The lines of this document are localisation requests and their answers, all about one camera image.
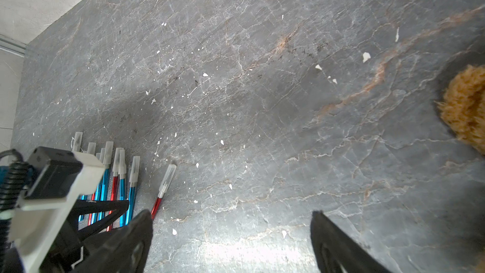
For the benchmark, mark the blue carving knife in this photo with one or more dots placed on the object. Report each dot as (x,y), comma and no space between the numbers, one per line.
(122,175)
(133,181)
(106,156)

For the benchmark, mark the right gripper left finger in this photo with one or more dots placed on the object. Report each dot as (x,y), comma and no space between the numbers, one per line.
(126,249)

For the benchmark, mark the brown teddy bear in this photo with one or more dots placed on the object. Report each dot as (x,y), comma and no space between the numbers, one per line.
(462,108)

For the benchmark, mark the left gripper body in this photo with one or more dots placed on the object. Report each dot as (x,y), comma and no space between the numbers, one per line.
(41,196)

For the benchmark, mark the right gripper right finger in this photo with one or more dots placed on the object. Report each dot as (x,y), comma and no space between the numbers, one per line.
(337,252)

